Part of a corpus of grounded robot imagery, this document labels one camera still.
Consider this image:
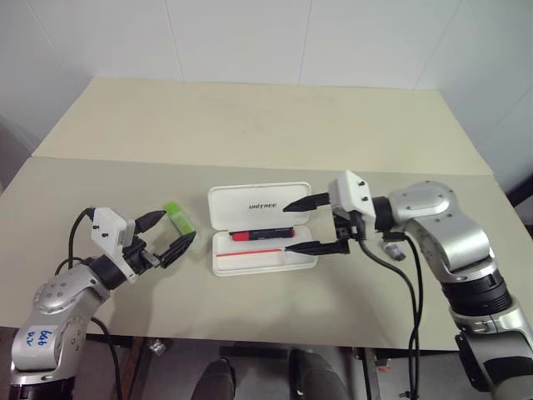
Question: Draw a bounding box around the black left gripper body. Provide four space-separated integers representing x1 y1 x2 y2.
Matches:
122 231 162 277

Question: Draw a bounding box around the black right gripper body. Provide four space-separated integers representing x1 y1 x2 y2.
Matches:
331 207 368 253

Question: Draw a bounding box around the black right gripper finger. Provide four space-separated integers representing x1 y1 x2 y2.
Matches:
282 192 333 214
284 240 351 257

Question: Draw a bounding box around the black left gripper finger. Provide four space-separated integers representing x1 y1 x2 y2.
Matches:
159 232 197 270
133 210 167 239

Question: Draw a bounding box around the green marker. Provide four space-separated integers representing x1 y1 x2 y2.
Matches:
162 201 202 253

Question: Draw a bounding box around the white open pencil case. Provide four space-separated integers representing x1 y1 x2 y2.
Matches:
207 180 319 277

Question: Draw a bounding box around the red marker with black barrel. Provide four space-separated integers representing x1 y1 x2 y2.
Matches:
230 227 297 243

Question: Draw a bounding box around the small grey cylindrical object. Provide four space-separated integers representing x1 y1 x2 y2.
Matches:
383 242 406 262

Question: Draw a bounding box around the dark rounded shape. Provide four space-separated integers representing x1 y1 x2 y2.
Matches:
289 347 351 400
192 357 237 400

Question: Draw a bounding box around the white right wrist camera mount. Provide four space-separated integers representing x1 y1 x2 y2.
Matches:
327 169 376 218

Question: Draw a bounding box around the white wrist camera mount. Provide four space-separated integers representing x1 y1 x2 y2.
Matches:
90 207 137 285
327 169 376 218

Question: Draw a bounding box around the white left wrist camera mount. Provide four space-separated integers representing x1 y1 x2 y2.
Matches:
90 207 137 285

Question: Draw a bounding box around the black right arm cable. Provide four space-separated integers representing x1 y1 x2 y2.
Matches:
354 212 417 400
381 232 425 400

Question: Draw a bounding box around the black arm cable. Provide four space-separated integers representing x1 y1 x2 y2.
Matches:
354 212 417 400
54 207 122 400
381 232 425 400

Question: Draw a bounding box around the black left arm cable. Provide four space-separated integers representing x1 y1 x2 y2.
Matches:
54 207 122 400

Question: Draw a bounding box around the black table frame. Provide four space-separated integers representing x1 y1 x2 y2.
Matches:
85 332 392 400

